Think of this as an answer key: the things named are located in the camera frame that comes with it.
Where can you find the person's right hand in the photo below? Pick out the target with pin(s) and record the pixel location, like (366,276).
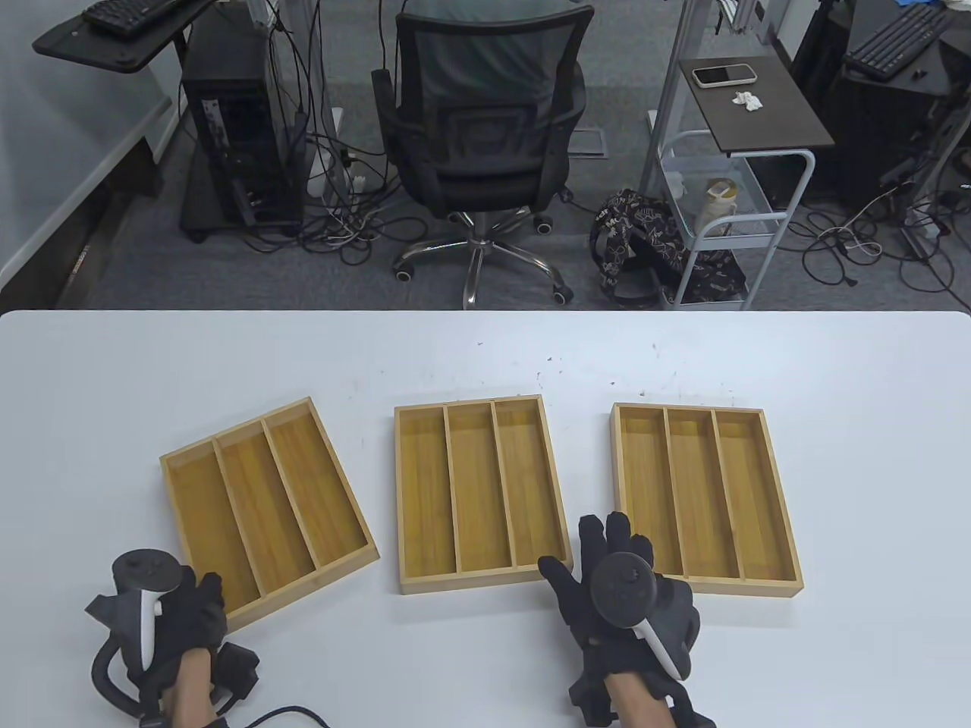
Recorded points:
(578,616)

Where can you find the person's left hand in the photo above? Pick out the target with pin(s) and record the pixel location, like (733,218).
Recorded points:
(203,616)

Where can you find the person's right middle finger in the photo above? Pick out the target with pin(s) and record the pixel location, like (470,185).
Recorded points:
(618,532)

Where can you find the person's left fingers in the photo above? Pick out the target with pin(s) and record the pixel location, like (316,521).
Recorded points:
(206,593)

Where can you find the person's right thumb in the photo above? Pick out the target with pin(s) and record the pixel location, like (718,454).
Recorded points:
(557,579)

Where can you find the person's right forearm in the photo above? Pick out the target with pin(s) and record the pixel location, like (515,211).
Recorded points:
(639,701)

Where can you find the person's left forearm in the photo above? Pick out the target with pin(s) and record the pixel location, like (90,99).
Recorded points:
(188,690)

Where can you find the black left glove controller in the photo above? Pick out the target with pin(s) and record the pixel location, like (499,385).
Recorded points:
(144,600)

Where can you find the black glove controller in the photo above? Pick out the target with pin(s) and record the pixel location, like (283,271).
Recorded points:
(623,595)
(144,600)

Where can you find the black right glove controller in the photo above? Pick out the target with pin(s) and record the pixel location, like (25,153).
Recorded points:
(623,595)

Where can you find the wooden three-compartment tray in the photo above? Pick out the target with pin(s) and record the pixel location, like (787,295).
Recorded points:
(702,497)
(476,493)
(265,500)

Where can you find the black patterned backpack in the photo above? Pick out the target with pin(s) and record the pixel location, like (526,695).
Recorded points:
(633,243)

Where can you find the beige container with lid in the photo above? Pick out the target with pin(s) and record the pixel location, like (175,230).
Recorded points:
(722,201)

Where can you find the black mesh office chair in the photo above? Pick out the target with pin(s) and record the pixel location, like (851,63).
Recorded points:
(485,136)

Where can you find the dark brown side table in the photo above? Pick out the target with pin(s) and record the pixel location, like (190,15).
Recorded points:
(766,121)

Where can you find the grey long bench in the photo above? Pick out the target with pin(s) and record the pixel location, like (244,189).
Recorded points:
(68,174)

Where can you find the black computer tower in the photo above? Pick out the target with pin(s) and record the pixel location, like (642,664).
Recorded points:
(243,152)

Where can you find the crumpled white tissue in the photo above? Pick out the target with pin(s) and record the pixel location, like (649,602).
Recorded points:
(747,101)

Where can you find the white power strip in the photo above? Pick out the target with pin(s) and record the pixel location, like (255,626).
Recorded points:
(334,152)

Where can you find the white smartphone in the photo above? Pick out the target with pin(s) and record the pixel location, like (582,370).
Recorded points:
(724,75)

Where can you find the black desk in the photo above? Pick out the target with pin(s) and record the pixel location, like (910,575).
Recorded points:
(903,87)

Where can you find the black keyboard shelf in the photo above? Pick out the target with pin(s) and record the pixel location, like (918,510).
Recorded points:
(98,49)

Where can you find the black keyboard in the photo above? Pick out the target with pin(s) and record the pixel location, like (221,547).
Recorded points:
(895,44)
(136,15)

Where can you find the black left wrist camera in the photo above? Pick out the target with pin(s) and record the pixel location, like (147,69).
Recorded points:
(238,667)

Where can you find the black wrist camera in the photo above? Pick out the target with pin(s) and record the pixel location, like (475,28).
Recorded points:
(238,667)
(590,699)

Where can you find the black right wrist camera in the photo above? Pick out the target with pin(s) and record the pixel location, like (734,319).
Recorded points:
(590,699)

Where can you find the silver aluminium frame post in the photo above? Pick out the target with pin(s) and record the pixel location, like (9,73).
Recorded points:
(671,68)

